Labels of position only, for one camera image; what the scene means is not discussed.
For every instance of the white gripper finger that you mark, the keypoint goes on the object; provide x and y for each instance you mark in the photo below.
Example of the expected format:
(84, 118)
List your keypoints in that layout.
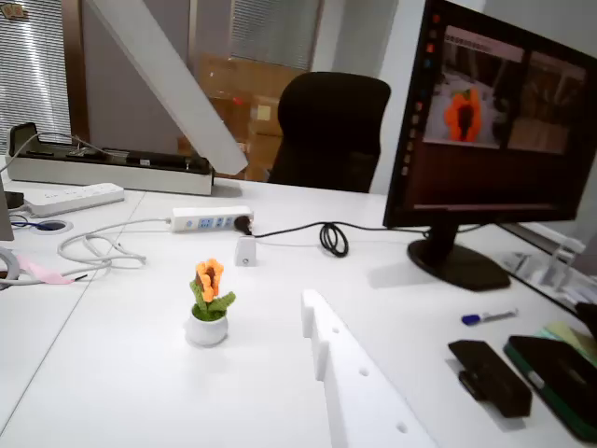
(354, 396)

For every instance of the crochet sunflower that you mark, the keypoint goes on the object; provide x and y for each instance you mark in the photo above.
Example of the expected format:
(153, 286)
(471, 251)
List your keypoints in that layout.
(207, 329)

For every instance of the black stapler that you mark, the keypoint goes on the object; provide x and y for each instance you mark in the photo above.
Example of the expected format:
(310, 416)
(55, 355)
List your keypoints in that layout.
(490, 373)

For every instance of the blue capped marker pen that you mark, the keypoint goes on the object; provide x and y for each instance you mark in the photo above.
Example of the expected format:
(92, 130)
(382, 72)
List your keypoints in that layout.
(494, 316)

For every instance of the small white adapter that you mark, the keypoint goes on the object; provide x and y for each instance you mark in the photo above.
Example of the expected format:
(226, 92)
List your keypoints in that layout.
(245, 252)

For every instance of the black phone green case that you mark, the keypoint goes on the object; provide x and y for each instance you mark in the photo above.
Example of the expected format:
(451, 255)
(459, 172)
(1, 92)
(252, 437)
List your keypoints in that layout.
(555, 373)

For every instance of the pale green sticky notes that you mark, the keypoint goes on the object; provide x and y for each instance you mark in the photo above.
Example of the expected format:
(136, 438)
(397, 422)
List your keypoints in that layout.
(566, 333)

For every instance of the clear acrylic stand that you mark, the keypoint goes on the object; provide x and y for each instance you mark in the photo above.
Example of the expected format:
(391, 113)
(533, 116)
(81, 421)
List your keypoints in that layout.
(559, 266)

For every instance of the white power strip blue sockets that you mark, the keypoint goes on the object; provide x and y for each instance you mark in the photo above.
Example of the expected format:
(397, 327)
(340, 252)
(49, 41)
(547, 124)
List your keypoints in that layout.
(186, 219)

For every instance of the black computer monitor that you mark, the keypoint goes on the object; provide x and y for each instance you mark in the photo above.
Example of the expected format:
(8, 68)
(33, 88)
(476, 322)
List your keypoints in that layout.
(490, 177)

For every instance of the black office chair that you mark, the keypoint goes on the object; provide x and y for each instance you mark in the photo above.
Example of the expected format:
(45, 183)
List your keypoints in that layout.
(331, 126)

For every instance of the yellow note on box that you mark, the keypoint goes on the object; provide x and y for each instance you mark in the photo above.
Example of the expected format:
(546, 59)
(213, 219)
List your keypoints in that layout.
(263, 113)

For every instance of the long black bar device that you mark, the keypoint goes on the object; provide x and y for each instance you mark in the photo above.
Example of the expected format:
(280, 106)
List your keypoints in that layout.
(163, 161)

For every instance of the pink ribbon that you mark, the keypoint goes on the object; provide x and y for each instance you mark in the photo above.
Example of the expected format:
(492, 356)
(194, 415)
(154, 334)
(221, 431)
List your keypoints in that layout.
(42, 273)

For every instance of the round desk grommet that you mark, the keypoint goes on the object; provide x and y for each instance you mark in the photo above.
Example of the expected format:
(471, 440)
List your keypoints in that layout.
(58, 226)

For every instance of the plain white power strip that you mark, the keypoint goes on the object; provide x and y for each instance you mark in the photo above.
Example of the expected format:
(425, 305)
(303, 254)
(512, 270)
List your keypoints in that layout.
(74, 196)

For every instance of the white slanted beam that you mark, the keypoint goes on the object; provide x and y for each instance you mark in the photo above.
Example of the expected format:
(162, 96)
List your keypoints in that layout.
(177, 74)

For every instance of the window blinds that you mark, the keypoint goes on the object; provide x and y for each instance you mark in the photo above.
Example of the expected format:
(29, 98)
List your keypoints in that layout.
(275, 32)
(32, 70)

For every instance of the grey tape roll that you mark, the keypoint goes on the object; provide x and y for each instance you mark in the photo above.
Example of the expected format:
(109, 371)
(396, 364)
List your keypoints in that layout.
(7, 254)

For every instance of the small black adapter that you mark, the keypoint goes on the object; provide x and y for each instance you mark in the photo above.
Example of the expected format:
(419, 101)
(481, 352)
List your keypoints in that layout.
(15, 200)

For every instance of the grey monitor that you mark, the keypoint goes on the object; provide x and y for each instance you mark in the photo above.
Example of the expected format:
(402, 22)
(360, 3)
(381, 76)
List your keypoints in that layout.
(5, 214)

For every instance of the black dock device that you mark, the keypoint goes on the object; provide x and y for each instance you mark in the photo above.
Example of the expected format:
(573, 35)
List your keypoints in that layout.
(21, 137)

